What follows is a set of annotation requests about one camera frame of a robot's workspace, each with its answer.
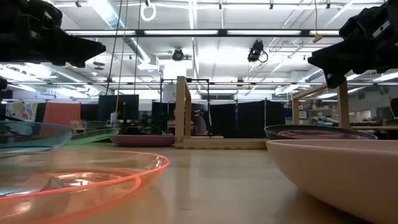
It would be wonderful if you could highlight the black round ceiling fixture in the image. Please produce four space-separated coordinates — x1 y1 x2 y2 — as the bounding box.
172 47 185 62

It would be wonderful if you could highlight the black monitor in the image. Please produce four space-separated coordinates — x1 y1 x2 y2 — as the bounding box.
98 94 140 121

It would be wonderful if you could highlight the dark teal plate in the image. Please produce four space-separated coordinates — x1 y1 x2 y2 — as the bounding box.
264 124 378 141

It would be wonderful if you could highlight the colourful poster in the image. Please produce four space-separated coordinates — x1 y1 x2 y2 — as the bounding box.
5 101 39 122

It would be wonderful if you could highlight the yellow cord with tag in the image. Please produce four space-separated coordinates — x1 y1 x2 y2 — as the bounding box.
312 0 324 44

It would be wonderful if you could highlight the orange transparent plastic plate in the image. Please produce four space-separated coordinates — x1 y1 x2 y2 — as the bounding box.
0 150 170 224

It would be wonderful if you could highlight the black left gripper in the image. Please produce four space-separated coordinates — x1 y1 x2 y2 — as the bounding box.
0 0 107 68

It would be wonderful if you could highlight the orange red partition panel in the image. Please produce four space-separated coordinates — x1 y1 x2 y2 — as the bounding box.
42 101 81 127

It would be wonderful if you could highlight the pink plate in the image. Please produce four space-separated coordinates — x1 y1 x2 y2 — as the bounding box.
266 139 398 224

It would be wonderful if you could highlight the white hanging ring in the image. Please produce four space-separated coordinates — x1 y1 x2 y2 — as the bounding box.
140 2 157 22

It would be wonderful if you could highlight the wooden plate shelf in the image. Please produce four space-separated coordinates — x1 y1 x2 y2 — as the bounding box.
174 75 351 151

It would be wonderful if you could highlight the person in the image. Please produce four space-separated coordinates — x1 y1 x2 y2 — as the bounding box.
192 107 213 135

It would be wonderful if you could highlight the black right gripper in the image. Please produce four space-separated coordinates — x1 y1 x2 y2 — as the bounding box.
307 0 398 90

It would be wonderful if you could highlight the purple plate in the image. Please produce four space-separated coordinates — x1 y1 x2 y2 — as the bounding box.
278 129 370 140
109 134 176 148

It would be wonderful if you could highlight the blue transparent plastic plate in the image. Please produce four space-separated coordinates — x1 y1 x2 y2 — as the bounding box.
0 121 75 157

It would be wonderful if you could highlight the black overhead crossbar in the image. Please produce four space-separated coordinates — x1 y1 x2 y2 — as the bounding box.
63 29 341 39

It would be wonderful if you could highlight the black overhead camera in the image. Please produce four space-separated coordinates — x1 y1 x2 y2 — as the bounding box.
247 39 269 63

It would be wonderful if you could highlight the green transparent plastic plate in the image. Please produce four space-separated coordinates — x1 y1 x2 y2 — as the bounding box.
68 127 121 145

